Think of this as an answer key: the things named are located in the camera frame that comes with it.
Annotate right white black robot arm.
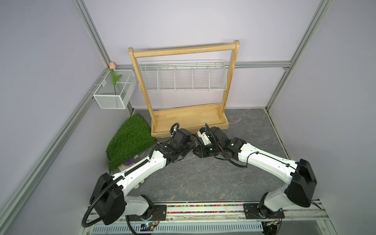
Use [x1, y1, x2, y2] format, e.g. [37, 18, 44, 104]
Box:
[195, 126, 317, 218]

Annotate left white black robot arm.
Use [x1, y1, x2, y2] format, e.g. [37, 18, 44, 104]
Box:
[81, 129, 196, 228]

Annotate green artificial grass mat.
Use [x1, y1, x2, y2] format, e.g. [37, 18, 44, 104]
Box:
[106, 114, 156, 172]

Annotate pink tulip artificial flower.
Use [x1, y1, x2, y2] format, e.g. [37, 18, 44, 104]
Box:
[109, 62, 122, 95]

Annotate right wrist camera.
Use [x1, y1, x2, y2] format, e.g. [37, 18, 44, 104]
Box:
[197, 127, 212, 146]

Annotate wooden rack frame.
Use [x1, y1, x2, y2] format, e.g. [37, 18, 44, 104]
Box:
[129, 40, 240, 138]

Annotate white wire basket shelf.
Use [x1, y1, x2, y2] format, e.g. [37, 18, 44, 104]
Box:
[139, 60, 227, 92]

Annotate white mesh wall basket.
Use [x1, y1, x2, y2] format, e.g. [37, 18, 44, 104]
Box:
[93, 69, 137, 109]

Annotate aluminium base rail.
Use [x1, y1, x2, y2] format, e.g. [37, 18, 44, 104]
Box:
[84, 201, 331, 235]

